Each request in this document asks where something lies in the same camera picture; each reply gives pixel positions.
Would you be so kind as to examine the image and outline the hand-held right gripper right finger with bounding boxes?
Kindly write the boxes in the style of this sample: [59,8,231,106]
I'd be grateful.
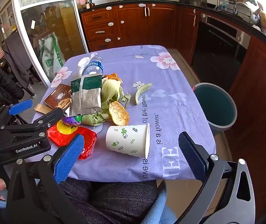
[178,131,256,224]

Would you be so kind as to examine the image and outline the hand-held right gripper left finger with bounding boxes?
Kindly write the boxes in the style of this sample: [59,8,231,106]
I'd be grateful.
[7,133,88,224]

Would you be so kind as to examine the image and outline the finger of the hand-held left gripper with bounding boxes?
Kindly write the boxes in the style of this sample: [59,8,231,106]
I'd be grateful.
[0,99,33,131]
[0,108,64,143]

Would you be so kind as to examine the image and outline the grey teal trash bin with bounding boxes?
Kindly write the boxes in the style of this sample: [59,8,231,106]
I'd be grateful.
[193,82,238,131]

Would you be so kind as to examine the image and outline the pale green pomelo peel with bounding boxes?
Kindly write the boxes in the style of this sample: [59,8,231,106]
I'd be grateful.
[135,83,152,105]

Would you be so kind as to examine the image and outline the brown cardboard piece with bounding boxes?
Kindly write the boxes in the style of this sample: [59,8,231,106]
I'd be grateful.
[34,103,54,116]

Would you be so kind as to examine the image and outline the purple shiny wrapper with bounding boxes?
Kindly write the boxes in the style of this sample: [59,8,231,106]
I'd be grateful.
[62,115,83,126]

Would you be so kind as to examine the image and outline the brown patterned box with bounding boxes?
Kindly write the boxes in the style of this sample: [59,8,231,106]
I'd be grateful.
[44,83,73,110]

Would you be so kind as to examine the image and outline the red snack wrapper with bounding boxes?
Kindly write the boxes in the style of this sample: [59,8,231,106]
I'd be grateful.
[47,121,98,160]

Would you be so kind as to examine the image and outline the black puffy jacket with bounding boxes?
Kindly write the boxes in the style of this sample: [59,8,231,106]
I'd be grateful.
[0,63,25,105]

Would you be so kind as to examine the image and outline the green grey foil packet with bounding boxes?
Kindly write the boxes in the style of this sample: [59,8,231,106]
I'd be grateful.
[69,74,103,116]

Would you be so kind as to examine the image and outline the purple floral tablecloth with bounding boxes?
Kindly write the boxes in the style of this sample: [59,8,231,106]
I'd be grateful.
[31,45,216,183]

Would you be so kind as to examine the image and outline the dark hanging coat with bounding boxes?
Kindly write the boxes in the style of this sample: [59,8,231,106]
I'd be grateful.
[3,30,32,89]

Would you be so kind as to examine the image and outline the green white plastic bag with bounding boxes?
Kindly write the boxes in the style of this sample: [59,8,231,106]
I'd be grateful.
[38,34,66,80]

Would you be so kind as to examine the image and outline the person's legs in grey pants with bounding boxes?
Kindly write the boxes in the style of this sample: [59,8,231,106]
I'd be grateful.
[37,177,158,224]

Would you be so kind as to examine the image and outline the white leaf-print paper cup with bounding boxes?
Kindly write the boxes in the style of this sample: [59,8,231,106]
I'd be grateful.
[105,123,151,159]

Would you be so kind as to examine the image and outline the light blue fleece clothing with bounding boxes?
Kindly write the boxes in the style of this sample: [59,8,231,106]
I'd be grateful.
[141,187,178,224]

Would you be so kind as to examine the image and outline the wide orange peel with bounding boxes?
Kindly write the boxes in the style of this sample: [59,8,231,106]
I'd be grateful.
[108,101,130,126]

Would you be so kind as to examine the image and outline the green corn husks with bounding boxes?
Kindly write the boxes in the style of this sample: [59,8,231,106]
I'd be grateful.
[82,79,132,127]

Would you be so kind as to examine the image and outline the clear plastic water bottle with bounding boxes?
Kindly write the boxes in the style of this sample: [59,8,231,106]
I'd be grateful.
[82,55,104,76]

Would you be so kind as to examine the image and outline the curled orange peel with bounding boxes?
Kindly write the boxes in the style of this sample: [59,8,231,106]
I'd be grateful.
[103,73,124,84]

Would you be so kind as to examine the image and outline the glass sliding door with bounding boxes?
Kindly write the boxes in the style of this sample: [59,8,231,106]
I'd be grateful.
[11,0,89,88]

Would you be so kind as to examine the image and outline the black built-in oven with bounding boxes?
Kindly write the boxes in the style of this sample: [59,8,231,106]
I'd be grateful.
[191,13,251,91]

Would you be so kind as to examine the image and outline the red-brown wooden kitchen cabinets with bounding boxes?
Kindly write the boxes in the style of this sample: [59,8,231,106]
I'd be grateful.
[79,3,266,168]

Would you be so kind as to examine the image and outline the black kitchen countertop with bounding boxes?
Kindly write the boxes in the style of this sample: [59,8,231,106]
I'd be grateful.
[78,0,266,59]

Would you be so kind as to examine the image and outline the wire dish rack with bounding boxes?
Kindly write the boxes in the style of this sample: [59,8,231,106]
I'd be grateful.
[216,0,259,24]

